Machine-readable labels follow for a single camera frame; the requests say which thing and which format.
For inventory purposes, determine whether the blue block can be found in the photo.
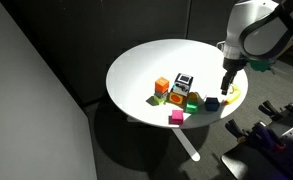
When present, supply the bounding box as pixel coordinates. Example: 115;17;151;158
204;96;221;112

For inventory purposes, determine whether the black base platform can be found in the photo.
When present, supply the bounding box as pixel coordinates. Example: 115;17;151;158
220;138;289;180

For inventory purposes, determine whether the yellow banana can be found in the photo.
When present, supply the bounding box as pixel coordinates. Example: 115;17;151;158
223;83;242;106

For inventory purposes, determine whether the orange block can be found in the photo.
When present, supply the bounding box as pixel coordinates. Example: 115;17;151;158
154;76;170;94

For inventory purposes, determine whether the white table base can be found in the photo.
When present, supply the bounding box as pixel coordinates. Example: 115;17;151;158
125;114;201;163

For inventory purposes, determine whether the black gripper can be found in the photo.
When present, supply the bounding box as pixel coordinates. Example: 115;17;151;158
220;57;249;96

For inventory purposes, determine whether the lime green block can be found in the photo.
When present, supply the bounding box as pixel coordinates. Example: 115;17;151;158
152;94;168;106

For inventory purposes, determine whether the magenta block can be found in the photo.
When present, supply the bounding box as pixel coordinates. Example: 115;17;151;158
168;109;185;126

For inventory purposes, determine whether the small grey block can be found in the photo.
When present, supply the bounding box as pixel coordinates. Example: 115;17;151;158
154;90;169;99

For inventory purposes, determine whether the yellow ball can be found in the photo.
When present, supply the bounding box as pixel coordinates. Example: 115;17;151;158
186;91;200;103

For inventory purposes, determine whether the black perforated breadboard plate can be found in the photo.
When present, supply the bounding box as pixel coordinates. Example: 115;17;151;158
259;121;293;180

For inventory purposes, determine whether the blue patterned box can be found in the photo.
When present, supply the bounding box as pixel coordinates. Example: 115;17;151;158
171;72;194;97

